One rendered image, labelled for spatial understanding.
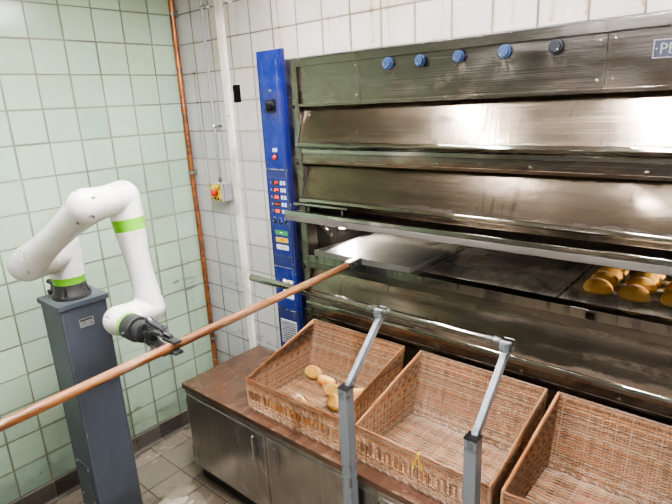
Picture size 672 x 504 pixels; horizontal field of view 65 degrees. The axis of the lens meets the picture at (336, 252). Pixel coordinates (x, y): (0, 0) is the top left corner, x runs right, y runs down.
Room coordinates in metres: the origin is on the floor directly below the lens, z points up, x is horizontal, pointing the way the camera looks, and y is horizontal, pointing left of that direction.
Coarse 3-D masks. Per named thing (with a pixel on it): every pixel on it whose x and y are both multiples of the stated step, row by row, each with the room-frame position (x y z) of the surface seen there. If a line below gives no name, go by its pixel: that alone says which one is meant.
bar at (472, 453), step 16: (288, 288) 2.10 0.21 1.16; (352, 304) 1.88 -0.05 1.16; (368, 304) 1.84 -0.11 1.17; (416, 320) 1.69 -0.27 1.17; (432, 320) 1.66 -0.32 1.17; (368, 336) 1.75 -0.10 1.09; (464, 336) 1.57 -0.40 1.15; (480, 336) 1.54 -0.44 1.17; (496, 336) 1.51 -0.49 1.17; (352, 368) 1.69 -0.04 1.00; (496, 368) 1.45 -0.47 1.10; (352, 384) 1.66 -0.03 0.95; (496, 384) 1.42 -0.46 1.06; (352, 400) 1.64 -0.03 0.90; (352, 416) 1.63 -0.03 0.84; (480, 416) 1.36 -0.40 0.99; (352, 432) 1.63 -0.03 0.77; (480, 432) 1.34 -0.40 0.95; (352, 448) 1.63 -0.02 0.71; (464, 448) 1.32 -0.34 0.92; (480, 448) 1.32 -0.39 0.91; (352, 464) 1.62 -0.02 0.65; (464, 464) 1.32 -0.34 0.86; (480, 464) 1.32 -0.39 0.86; (352, 480) 1.62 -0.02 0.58; (464, 480) 1.32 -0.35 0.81; (480, 480) 1.32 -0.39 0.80; (352, 496) 1.62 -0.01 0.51; (464, 496) 1.32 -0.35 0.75
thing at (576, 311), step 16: (368, 272) 2.29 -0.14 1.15; (384, 272) 2.23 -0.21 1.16; (400, 272) 2.18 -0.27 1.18; (416, 272) 2.17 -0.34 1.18; (448, 288) 2.03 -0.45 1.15; (464, 288) 1.98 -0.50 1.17; (480, 288) 1.94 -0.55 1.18; (496, 288) 1.92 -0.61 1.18; (528, 304) 1.81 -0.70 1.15; (544, 304) 1.77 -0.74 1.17; (560, 304) 1.74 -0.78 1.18; (576, 304) 1.72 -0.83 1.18; (592, 304) 1.72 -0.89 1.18; (592, 320) 1.66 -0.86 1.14; (608, 320) 1.63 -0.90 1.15; (624, 320) 1.60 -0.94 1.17; (640, 320) 1.57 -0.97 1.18; (656, 320) 1.56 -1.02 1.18
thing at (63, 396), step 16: (336, 272) 2.18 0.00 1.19; (304, 288) 2.03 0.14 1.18; (256, 304) 1.84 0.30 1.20; (224, 320) 1.72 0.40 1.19; (192, 336) 1.61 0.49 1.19; (160, 352) 1.51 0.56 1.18; (112, 368) 1.41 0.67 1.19; (128, 368) 1.43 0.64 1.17; (80, 384) 1.33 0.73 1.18; (96, 384) 1.35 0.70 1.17; (48, 400) 1.26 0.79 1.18; (64, 400) 1.28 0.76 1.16; (16, 416) 1.20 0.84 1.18; (32, 416) 1.22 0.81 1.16
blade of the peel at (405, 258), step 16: (352, 240) 2.73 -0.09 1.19; (368, 240) 2.71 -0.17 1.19; (320, 256) 2.49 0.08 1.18; (336, 256) 2.42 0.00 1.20; (352, 256) 2.44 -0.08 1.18; (368, 256) 2.43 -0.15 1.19; (384, 256) 2.41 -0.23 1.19; (400, 256) 2.39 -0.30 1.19; (416, 256) 2.38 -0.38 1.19; (432, 256) 2.36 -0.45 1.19
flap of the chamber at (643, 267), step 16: (320, 224) 2.27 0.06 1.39; (336, 224) 2.21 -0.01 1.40; (352, 224) 2.16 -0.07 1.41; (400, 224) 2.21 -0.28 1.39; (432, 240) 1.90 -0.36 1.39; (448, 240) 1.86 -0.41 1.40; (464, 240) 1.82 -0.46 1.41; (528, 240) 1.86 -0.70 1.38; (544, 256) 1.63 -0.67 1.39; (560, 256) 1.60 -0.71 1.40; (576, 256) 1.57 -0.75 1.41; (592, 256) 1.54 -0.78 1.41; (656, 272) 1.42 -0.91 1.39
